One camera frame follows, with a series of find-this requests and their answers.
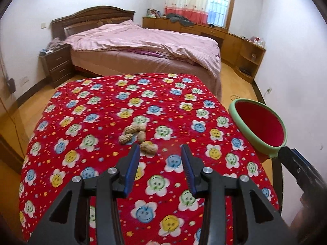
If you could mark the red floral quilt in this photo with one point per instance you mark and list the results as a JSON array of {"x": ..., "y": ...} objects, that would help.
[{"x": 89, "y": 124}]

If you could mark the dark wooden nightstand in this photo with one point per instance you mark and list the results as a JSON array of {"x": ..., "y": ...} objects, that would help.
[{"x": 57, "y": 65}]

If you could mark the peanut left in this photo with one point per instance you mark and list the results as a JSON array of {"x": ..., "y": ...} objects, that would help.
[{"x": 126, "y": 138}]

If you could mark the peanut back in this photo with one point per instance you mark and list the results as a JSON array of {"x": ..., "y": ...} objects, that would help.
[{"x": 134, "y": 128}]

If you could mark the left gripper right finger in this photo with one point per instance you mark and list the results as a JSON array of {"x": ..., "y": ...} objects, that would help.
[{"x": 254, "y": 219}]

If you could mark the long wooden desk cabinet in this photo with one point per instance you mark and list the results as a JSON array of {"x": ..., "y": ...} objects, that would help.
[{"x": 241, "y": 54}]

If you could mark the peanut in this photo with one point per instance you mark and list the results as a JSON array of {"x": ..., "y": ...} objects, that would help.
[
  {"x": 134, "y": 128},
  {"x": 148, "y": 148},
  {"x": 126, "y": 138},
  {"x": 141, "y": 137}
]

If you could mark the pink bed duvet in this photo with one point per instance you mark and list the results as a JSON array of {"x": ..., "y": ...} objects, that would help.
[{"x": 168, "y": 44}]

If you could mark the green red trash bin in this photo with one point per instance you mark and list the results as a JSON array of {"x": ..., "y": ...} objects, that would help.
[{"x": 260, "y": 125}]

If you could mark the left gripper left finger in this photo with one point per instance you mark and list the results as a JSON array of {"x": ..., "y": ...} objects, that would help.
[{"x": 67, "y": 219}]

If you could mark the peanut front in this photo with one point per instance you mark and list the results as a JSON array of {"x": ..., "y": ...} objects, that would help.
[{"x": 148, "y": 148}]

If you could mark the window with bars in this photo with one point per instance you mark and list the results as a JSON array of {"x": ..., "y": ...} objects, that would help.
[{"x": 220, "y": 13}]

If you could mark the peanut middle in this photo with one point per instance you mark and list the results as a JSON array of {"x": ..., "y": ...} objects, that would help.
[{"x": 141, "y": 137}]

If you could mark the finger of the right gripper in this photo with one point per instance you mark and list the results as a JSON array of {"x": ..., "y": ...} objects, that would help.
[{"x": 306, "y": 176}]

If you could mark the brown wooden bed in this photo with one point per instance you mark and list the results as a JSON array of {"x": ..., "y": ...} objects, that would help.
[{"x": 122, "y": 61}]

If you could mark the right hand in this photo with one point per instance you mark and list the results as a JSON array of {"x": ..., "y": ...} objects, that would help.
[{"x": 309, "y": 224}]

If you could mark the grey clothes on desk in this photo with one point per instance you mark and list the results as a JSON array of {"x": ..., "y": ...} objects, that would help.
[{"x": 176, "y": 18}]

